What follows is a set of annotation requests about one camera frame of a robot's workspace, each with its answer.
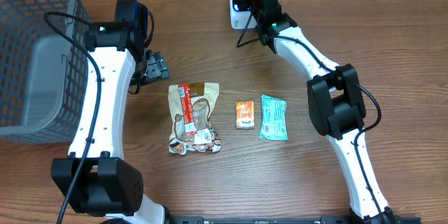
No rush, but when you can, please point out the beige snack pouch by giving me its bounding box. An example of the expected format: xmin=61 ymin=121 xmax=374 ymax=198
xmin=168 ymin=82 xmax=221 ymax=155

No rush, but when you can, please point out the teal tissue packet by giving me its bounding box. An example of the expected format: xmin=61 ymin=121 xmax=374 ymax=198
xmin=259 ymin=94 xmax=288 ymax=141

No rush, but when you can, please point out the red candy bar wrapper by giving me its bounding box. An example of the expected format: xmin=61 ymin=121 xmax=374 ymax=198
xmin=178 ymin=83 xmax=197 ymax=136

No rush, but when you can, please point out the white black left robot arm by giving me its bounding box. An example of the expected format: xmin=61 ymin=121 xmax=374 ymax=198
xmin=51 ymin=0 xmax=174 ymax=224

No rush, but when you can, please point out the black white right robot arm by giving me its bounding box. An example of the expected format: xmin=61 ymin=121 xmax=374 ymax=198
xmin=230 ymin=0 xmax=397 ymax=223

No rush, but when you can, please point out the white barcode scanner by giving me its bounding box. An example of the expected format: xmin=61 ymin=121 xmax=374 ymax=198
xmin=230 ymin=0 xmax=256 ymax=29

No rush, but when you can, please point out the orange small packet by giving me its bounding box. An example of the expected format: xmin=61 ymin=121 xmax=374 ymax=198
xmin=236 ymin=101 xmax=255 ymax=130

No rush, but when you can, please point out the grey plastic mesh basket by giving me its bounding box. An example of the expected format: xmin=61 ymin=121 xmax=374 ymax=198
xmin=1 ymin=0 xmax=90 ymax=144

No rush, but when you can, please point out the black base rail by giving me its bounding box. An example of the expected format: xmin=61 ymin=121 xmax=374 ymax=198
xmin=101 ymin=215 xmax=422 ymax=224

